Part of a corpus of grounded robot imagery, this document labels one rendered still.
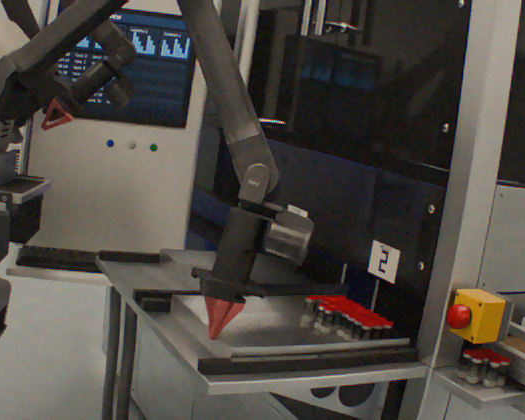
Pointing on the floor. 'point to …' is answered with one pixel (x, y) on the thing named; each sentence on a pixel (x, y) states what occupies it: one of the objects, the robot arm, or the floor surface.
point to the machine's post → (465, 197)
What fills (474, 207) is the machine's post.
